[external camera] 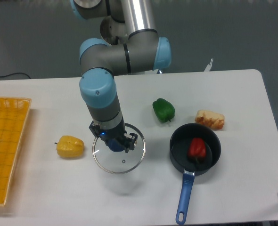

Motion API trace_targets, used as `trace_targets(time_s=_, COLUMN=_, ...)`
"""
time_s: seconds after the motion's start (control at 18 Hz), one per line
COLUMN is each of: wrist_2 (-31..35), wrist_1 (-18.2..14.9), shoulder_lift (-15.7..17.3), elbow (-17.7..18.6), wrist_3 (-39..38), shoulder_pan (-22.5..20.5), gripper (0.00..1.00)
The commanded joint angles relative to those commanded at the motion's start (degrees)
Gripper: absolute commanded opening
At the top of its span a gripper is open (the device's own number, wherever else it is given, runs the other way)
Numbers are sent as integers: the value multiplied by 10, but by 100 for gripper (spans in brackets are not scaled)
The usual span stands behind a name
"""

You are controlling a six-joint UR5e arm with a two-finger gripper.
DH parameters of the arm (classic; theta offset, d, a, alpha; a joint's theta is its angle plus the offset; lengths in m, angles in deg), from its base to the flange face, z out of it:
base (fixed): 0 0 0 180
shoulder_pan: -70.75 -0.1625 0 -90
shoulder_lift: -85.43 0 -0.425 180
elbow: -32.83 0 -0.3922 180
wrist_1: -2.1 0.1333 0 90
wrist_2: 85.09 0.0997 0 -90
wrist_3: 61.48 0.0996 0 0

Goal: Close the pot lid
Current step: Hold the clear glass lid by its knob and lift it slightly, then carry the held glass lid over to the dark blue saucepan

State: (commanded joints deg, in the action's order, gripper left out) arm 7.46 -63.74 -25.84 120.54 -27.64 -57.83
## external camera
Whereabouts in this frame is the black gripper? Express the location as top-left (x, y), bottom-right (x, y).
top-left (89, 121), bottom-right (138, 153)

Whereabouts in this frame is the glass pot lid blue knob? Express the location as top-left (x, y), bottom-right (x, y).
top-left (92, 123), bottom-right (146, 174)

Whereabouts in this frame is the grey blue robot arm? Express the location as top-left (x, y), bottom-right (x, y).
top-left (70, 0), bottom-right (172, 152)

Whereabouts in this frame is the yellow bell pepper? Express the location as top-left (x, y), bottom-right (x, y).
top-left (56, 135), bottom-right (84, 159)

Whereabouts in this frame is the green bell pepper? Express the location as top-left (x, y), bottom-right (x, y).
top-left (152, 98), bottom-right (175, 123)

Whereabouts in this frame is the red bell pepper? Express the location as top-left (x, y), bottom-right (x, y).
top-left (187, 137), bottom-right (206, 163)

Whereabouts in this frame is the toasted bread piece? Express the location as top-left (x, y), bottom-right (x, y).
top-left (195, 110), bottom-right (225, 130)

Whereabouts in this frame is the yellow woven basket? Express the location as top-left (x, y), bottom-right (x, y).
top-left (0, 97), bottom-right (32, 206)

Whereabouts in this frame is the dark pot blue handle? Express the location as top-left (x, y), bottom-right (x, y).
top-left (170, 123), bottom-right (221, 225)

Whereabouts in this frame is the black floor cable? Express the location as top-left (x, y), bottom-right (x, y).
top-left (0, 72), bottom-right (32, 79)

